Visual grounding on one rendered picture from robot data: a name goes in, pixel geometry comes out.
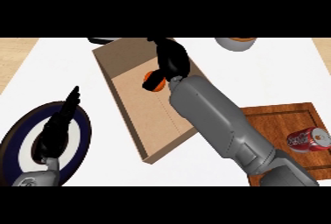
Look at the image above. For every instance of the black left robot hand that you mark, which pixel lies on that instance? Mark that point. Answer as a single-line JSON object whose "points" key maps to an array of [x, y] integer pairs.
{"points": [[58, 128]]}

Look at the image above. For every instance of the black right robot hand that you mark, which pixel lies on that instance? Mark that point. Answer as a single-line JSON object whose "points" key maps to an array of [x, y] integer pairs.
{"points": [[171, 59]]}

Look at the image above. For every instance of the orange squash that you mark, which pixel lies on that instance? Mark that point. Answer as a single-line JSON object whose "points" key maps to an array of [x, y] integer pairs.
{"points": [[158, 83]]}

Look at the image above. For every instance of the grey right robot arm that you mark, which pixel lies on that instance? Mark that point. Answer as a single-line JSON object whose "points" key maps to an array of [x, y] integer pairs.
{"points": [[214, 122]]}

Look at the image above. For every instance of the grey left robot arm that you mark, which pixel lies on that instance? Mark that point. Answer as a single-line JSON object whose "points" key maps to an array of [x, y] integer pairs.
{"points": [[38, 176]]}

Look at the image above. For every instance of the brown cardboard box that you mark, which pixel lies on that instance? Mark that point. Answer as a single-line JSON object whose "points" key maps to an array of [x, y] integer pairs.
{"points": [[146, 99]]}

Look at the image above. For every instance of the brown wooden cutting board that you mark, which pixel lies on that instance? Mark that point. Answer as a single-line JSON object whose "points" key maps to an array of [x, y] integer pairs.
{"points": [[293, 128]]}

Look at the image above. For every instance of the blue and white plate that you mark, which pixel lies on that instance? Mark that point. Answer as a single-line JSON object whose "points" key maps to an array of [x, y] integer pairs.
{"points": [[77, 128]]}

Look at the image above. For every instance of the grey bowl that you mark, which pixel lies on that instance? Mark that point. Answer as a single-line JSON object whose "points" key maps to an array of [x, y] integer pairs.
{"points": [[235, 43]]}

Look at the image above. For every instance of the dark round object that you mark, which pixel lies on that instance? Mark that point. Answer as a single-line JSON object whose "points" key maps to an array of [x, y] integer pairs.
{"points": [[103, 40]]}

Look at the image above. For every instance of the red soda can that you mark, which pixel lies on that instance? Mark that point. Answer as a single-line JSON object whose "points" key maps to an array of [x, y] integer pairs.
{"points": [[307, 139]]}

